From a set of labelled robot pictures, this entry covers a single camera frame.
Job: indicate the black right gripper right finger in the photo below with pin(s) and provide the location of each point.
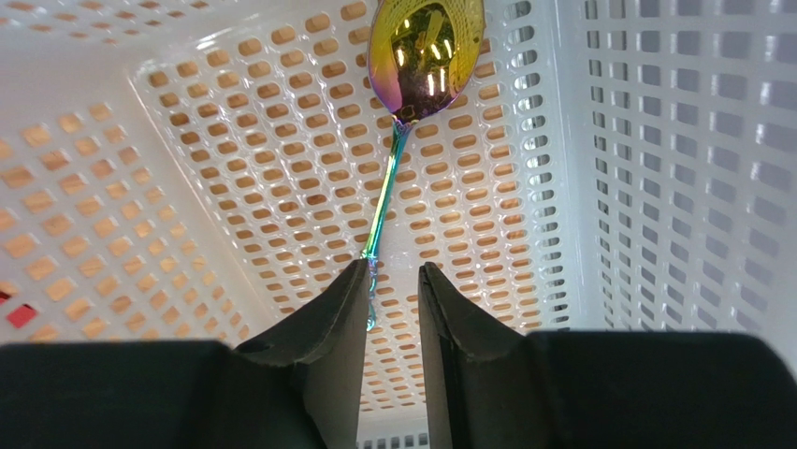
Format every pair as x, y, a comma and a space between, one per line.
488, 386

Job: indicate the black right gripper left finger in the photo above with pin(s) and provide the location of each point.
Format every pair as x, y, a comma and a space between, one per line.
296, 385

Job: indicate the iridescent rainbow spoon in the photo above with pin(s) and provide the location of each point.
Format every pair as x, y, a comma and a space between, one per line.
421, 55

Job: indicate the red paper napkin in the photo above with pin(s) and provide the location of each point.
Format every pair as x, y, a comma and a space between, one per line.
17, 310

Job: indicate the white perforated plastic basket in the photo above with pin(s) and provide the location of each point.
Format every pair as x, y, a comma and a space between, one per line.
202, 169

